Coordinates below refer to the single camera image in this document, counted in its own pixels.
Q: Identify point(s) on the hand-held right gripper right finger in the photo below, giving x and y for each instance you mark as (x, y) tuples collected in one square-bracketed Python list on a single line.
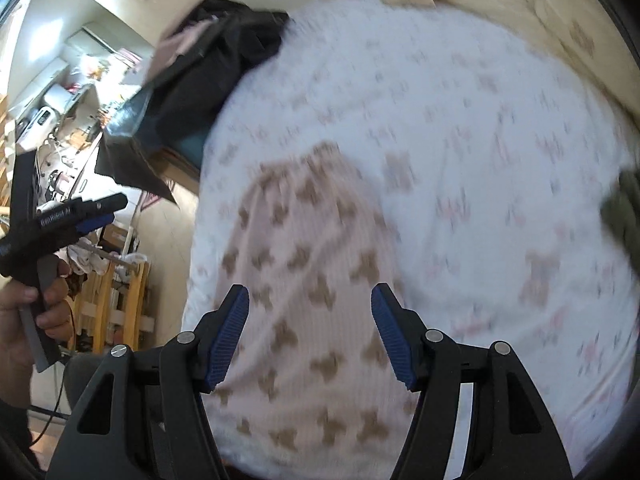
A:
[(391, 336)]

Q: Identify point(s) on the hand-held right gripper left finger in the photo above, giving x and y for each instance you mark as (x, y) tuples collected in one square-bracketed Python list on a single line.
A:
[(229, 336)]

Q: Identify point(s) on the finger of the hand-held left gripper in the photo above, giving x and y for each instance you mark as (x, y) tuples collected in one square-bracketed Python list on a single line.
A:
[(106, 203), (95, 222)]

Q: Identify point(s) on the pink bear-print pants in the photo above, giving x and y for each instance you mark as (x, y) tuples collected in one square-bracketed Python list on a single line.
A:
[(310, 270)]

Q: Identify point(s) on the person's left hand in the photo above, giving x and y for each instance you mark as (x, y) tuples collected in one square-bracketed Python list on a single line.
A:
[(20, 325)]

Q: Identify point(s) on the small cardboard box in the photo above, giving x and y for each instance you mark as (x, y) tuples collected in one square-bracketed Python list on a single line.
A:
[(116, 238)]

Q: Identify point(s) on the brown cardboard piece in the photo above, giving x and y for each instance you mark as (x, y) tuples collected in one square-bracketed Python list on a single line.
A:
[(150, 170)]

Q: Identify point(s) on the wooden chair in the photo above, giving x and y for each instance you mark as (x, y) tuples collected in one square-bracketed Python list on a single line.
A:
[(117, 300)]

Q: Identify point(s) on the teal box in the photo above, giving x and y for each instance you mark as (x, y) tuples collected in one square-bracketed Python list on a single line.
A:
[(185, 140)]

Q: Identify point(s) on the pink cloth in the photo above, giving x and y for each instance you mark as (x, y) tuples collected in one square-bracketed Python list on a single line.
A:
[(175, 50)]

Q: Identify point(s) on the black cloth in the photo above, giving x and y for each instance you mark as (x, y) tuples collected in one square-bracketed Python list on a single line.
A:
[(220, 60)]

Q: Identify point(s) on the white floral bed sheet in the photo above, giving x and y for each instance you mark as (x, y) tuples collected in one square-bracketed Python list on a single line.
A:
[(450, 125)]

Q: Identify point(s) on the olive cloth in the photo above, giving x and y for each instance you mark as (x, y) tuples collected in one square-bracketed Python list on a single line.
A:
[(622, 210)]

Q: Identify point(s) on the cream blanket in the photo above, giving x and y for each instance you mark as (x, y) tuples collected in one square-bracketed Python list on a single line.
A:
[(525, 5)]

